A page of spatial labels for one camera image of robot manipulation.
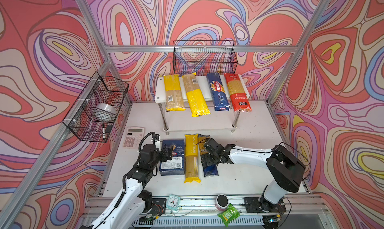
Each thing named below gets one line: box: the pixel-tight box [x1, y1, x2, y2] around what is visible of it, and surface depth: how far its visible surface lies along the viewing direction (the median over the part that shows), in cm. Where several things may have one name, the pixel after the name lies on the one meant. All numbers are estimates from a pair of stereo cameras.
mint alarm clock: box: [166, 194, 180, 211], surface depth 75 cm
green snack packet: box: [218, 203, 240, 228], surface depth 72 cm
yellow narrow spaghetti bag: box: [182, 72, 211, 117], surface depth 74 cm
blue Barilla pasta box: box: [159, 139, 185, 176], surface depth 83 cm
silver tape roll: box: [90, 103, 117, 122], surface depth 74 cm
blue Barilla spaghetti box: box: [206, 73, 230, 111], surface depth 73 cm
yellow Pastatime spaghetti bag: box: [184, 134, 201, 184], surface depth 88 cm
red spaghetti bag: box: [224, 73, 252, 113], surface depth 75 cm
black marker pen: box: [102, 123, 106, 140], surface depth 74 cm
